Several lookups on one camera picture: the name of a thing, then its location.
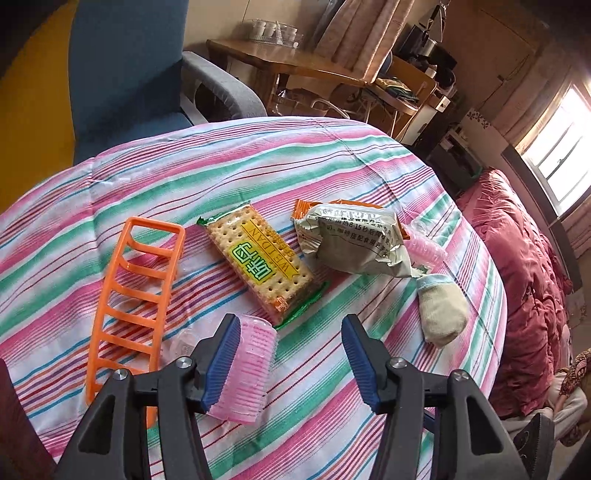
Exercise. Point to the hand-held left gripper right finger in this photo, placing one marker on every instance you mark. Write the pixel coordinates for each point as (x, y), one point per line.
(364, 364)

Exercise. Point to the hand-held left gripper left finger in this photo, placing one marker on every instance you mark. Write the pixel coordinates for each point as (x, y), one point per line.
(221, 364)

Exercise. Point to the pink hair roller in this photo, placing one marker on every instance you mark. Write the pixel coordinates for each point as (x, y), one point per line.
(251, 369)

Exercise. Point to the cracker packet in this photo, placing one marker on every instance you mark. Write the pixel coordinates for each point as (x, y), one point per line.
(258, 258)

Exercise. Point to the silver orange snack packet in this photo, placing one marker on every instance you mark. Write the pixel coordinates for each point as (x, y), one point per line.
(355, 240)

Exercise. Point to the clear plastic item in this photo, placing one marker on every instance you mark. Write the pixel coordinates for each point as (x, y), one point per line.
(184, 344)

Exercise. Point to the beige sock with blue cuff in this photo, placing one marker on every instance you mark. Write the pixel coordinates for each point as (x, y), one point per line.
(441, 314)

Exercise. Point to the pale translucent hair roller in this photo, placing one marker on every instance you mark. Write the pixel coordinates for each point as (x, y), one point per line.
(427, 249)

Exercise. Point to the orange plastic rack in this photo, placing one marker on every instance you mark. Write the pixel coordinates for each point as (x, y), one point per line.
(157, 225)

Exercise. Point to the red quilt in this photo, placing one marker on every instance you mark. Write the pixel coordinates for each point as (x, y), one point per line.
(517, 277)

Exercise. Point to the pink green striped tablecloth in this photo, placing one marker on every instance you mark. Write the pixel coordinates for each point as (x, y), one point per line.
(323, 161)

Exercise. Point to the white cabinet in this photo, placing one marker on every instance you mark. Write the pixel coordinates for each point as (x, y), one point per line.
(429, 115)

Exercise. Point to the folded green cloth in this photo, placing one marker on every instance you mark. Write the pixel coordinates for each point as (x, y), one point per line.
(395, 87)

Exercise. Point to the window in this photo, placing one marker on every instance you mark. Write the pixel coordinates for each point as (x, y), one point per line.
(563, 143)

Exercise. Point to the grey yellow blue armchair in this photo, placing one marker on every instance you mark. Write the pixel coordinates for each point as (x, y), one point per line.
(124, 69)

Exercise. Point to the wooden side table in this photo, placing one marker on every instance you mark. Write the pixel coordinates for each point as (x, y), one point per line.
(286, 60)

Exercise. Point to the black coffee machine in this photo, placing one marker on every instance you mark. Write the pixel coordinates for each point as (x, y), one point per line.
(429, 50)

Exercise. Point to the tray of white cups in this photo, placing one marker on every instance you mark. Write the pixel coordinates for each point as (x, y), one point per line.
(272, 32)

